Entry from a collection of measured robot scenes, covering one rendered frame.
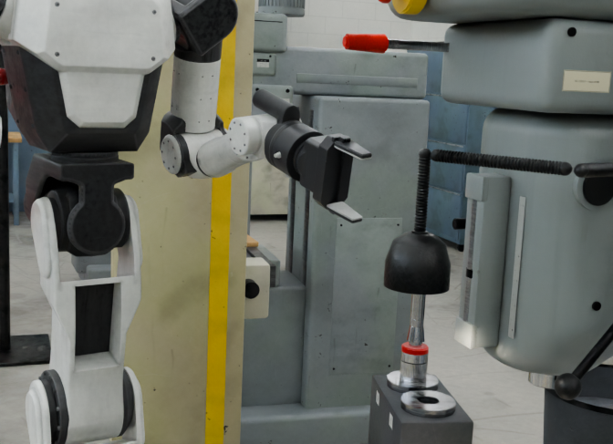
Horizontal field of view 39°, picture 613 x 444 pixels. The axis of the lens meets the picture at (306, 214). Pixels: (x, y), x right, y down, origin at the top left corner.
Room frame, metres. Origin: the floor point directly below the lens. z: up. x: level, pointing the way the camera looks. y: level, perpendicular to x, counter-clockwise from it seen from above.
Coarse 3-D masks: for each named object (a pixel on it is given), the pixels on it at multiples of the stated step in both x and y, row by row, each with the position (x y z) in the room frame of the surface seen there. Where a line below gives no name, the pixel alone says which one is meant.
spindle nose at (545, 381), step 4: (528, 376) 1.08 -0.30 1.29; (532, 376) 1.07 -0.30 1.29; (536, 376) 1.06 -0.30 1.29; (540, 376) 1.06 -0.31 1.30; (544, 376) 1.05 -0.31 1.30; (548, 376) 1.05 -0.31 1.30; (552, 376) 1.05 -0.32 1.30; (556, 376) 1.05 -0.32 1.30; (528, 380) 1.08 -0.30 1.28; (532, 380) 1.07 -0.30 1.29; (536, 380) 1.06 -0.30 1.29; (540, 380) 1.06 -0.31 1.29; (544, 380) 1.05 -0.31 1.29; (548, 380) 1.05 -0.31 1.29; (552, 380) 1.05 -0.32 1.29; (536, 384) 1.06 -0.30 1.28; (540, 384) 1.06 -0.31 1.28; (544, 384) 1.05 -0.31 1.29; (548, 384) 1.05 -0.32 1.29; (552, 384) 1.05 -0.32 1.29; (552, 388) 1.05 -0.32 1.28
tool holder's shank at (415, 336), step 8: (416, 296) 1.45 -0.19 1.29; (424, 296) 1.46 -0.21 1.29; (416, 304) 1.45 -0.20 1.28; (424, 304) 1.46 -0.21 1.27; (416, 312) 1.45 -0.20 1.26; (416, 320) 1.45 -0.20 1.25; (416, 328) 1.45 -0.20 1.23; (408, 336) 1.46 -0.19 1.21; (416, 336) 1.45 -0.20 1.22; (416, 344) 1.45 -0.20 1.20
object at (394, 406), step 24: (384, 384) 1.47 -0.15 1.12; (408, 384) 1.44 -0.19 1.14; (432, 384) 1.44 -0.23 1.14; (384, 408) 1.41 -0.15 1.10; (408, 408) 1.34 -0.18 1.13; (432, 408) 1.33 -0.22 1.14; (456, 408) 1.37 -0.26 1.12; (384, 432) 1.40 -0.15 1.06; (408, 432) 1.30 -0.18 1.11; (432, 432) 1.31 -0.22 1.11; (456, 432) 1.31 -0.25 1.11
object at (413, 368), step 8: (400, 360) 1.46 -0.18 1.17; (408, 360) 1.44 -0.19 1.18; (416, 360) 1.44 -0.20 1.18; (424, 360) 1.45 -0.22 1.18; (400, 368) 1.46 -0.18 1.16; (408, 368) 1.44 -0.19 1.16; (416, 368) 1.44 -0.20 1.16; (424, 368) 1.45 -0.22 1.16; (400, 376) 1.46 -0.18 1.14; (408, 376) 1.44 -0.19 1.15; (416, 376) 1.44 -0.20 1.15; (424, 376) 1.45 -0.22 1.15
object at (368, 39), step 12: (348, 36) 1.07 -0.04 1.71; (360, 36) 1.08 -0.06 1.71; (372, 36) 1.08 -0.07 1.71; (384, 36) 1.09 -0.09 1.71; (348, 48) 1.08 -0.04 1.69; (360, 48) 1.08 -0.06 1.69; (372, 48) 1.08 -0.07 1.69; (384, 48) 1.09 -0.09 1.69; (396, 48) 1.10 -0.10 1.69; (408, 48) 1.10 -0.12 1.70; (420, 48) 1.11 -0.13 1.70; (432, 48) 1.11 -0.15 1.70; (444, 48) 1.12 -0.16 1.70
